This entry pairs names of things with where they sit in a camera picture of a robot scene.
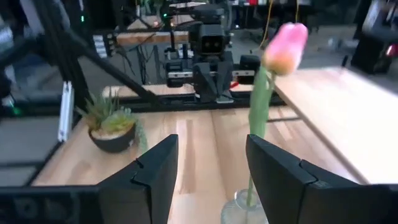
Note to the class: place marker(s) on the potted green succulent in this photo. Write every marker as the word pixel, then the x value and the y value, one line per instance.
pixel 109 121

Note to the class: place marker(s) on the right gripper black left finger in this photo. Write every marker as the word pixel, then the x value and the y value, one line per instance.
pixel 146 193

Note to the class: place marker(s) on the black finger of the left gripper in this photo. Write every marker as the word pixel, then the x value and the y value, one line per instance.
pixel 224 81
pixel 203 81

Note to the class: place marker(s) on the wooden shelf with black legs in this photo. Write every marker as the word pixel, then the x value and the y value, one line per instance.
pixel 342 118

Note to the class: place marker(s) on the wooden background table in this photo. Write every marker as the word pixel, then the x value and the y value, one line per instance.
pixel 140 38

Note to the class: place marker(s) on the pink tulip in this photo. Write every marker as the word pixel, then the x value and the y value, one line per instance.
pixel 284 46

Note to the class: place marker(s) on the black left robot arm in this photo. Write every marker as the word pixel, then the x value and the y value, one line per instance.
pixel 206 14

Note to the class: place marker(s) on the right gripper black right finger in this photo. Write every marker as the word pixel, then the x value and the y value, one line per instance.
pixel 295 193

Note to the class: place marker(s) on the white plate on frame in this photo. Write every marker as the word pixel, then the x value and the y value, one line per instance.
pixel 66 112

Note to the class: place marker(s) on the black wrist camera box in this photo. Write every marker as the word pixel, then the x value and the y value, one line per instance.
pixel 211 40

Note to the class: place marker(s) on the ribbed clear glass vase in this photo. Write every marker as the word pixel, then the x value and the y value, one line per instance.
pixel 231 214

